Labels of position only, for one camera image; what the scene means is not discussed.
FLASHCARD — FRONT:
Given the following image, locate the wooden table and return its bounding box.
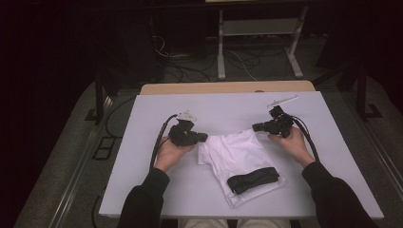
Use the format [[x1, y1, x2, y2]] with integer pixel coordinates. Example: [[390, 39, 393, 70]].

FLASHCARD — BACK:
[[140, 80, 317, 96]]

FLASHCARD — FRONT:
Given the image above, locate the white floor cable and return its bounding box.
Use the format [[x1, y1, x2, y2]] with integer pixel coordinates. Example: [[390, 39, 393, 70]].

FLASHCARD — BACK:
[[227, 49, 259, 82]]

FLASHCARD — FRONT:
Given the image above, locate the black floor cable bundle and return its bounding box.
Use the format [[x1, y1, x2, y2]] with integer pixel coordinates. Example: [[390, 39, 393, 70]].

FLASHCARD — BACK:
[[163, 52, 221, 84]]

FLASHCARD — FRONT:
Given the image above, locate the metal floor rail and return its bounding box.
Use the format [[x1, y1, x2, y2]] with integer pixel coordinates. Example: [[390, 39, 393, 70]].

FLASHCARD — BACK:
[[47, 96, 113, 228], [343, 91, 403, 194]]

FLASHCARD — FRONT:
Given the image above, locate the person's left hand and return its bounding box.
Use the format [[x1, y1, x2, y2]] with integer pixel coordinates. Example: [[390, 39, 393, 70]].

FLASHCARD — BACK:
[[154, 136, 196, 174]]

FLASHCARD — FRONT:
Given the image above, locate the person's right hand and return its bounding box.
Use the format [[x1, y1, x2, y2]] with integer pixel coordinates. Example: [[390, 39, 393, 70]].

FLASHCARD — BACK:
[[268, 126, 317, 169]]

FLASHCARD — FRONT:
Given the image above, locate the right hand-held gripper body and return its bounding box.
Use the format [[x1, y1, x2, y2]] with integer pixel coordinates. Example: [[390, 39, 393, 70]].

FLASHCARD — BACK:
[[266, 95, 299, 139]]

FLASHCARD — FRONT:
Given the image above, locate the right hand-held gripper black cable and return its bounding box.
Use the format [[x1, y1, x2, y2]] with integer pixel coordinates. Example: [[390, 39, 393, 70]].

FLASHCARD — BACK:
[[291, 115, 320, 162]]

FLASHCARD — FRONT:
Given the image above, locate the hand-held gripper black cable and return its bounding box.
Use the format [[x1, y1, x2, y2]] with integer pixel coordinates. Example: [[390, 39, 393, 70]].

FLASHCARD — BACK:
[[291, 115, 320, 162], [148, 113, 180, 172]]

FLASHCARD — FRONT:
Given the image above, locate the white metal stand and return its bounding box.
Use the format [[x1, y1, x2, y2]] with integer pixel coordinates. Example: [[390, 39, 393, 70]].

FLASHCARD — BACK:
[[217, 5, 309, 81]]

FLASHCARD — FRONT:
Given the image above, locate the black metal stand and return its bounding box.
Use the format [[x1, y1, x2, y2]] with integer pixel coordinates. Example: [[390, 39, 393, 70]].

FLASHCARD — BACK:
[[85, 71, 108, 125], [355, 62, 383, 122]]

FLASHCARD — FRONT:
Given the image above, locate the person's right leg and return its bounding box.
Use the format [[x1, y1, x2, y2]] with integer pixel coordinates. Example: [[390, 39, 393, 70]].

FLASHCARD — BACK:
[[237, 218, 291, 228]]

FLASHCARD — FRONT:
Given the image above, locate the left hand-held gripper black cable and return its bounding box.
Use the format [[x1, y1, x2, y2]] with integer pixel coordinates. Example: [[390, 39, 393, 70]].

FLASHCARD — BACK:
[[148, 113, 180, 172]]

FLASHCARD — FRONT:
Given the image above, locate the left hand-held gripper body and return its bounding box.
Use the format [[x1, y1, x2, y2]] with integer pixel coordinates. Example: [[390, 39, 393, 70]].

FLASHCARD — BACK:
[[167, 110, 199, 147]]

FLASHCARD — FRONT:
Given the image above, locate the white boxer briefs black waistband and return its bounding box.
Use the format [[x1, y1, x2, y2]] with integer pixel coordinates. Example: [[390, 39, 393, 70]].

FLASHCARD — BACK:
[[197, 128, 286, 209]]

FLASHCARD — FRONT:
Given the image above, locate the thin black floor cable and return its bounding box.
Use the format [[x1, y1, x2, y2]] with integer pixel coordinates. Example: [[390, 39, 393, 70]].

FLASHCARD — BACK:
[[105, 95, 137, 139]]

